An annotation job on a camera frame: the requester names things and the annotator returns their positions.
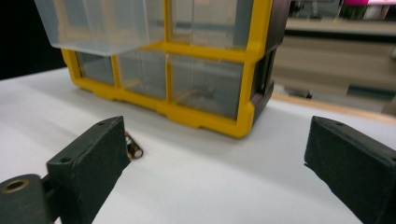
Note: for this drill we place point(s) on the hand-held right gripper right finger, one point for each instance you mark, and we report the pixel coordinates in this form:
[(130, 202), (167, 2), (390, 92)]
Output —
[(355, 168)]

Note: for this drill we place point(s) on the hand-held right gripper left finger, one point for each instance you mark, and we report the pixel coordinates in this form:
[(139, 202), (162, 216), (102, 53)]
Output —
[(90, 161)]

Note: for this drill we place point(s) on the copper black battery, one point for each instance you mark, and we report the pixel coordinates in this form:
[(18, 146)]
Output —
[(135, 151)]

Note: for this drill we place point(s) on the yellow black drawer cabinet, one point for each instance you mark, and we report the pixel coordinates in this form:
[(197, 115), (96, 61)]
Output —
[(202, 118)]

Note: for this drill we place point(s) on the clear plastic drawer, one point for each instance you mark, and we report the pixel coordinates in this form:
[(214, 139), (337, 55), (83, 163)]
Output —
[(211, 21), (207, 77), (143, 71), (95, 67), (93, 25)]

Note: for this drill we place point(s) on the beige wooden shelf unit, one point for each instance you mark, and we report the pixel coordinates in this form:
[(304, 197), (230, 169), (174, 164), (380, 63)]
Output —
[(336, 62)]

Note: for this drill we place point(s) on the pink box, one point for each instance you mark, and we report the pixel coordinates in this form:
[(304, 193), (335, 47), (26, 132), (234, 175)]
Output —
[(355, 2)]

